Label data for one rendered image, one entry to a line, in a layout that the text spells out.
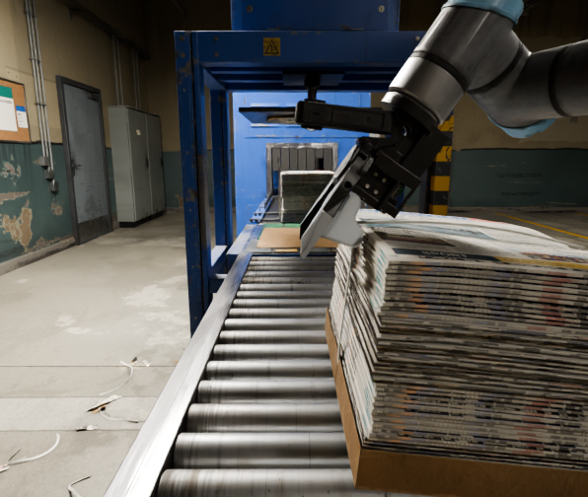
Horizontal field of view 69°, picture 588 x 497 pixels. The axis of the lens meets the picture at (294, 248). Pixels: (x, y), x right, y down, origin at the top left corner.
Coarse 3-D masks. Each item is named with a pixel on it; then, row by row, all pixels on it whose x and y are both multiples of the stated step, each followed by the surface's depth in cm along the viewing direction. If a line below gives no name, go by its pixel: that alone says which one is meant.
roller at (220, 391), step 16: (208, 384) 65; (224, 384) 65; (240, 384) 65; (256, 384) 65; (272, 384) 65; (288, 384) 65; (304, 384) 65; (320, 384) 65; (208, 400) 64; (224, 400) 64; (240, 400) 64; (256, 400) 64; (272, 400) 64; (288, 400) 64; (304, 400) 64; (320, 400) 64; (336, 400) 64
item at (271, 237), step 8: (264, 232) 197; (272, 232) 197; (280, 232) 197; (288, 232) 197; (296, 232) 197; (264, 240) 178; (272, 240) 178; (280, 240) 178; (288, 240) 178; (296, 240) 178; (320, 240) 178; (328, 240) 178
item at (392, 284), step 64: (384, 256) 37; (448, 256) 37; (512, 256) 40; (576, 256) 44; (384, 320) 36; (448, 320) 37; (512, 320) 37; (576, 320) 37; (384, 384) 37; (448, 384) 37; (512, 384) 37; (576, 384) 37; (384, 448) 39; (448, 448) 39; (512, 448) 38; (576, 448) 38
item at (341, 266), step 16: (400, 224) 56; (416, 224) 59; (432, 224) 60; (480, 224) 64; (496, 224) 66; (544, 240) 57; (336, 256) 71; (336, 272) 70; (336, 288) 69; (336, 304) 68; (336, 320) 65; (336, 336) 63
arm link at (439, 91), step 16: (416, 64) 46; (432, 64) 45; (400, 80) 47; (416, 80) 46; (432, 80) 46; (448, 80) 46; (416, 96) 46; (432, 96) 46; (448, 96) 46; (432, 112) 47; (448, 112) 48
